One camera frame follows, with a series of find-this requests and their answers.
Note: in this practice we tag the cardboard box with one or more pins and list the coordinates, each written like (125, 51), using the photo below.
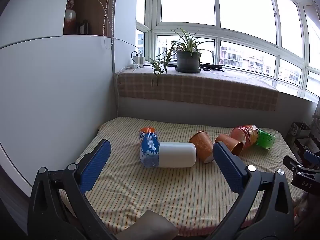
(298, 130)

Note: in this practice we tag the blue orange soda bottle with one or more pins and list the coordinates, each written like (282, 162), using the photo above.
(149, 147)

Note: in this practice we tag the red and white vase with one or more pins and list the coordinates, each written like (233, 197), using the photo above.
(70, 20)

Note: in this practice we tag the white window frame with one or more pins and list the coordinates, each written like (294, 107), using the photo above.
(217, 31)

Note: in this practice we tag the white cup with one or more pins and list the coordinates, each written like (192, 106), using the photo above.
(178, 155)

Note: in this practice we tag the potted spider plant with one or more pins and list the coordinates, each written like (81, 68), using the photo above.
(188, 60)

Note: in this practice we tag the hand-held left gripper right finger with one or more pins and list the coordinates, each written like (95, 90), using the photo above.
(227, 165)

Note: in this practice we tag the red printed cup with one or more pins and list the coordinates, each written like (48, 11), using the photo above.
(243, 134)

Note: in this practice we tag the striped bed sheet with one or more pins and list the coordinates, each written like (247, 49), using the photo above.
(162, 192)

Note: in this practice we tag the orange patterned paper cup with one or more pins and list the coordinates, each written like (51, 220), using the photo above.
(203, 145)

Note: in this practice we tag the black plant saucer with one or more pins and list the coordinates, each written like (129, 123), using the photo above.
(188, 70)

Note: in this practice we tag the white charger block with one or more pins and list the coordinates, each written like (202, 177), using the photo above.
(138, 59)

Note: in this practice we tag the plain brown paper cup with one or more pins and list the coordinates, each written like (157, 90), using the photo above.
(231, 143)

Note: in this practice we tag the green printed cup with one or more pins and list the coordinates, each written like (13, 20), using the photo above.
(265, 138)

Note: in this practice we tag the checked windowsill cloth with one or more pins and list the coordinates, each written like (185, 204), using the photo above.
(200, 90)

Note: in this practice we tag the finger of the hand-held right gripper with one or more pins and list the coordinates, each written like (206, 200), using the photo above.
(291, 162)
(312, 156)

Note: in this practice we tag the white cabinet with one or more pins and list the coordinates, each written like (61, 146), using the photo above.
(50, 92)

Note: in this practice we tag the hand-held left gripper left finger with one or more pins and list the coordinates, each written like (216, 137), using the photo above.
(96, 165)

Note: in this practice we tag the brown cushion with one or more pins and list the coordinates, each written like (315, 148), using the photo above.
(147, 226)

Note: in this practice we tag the black power strip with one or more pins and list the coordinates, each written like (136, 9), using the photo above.
(212, 67)

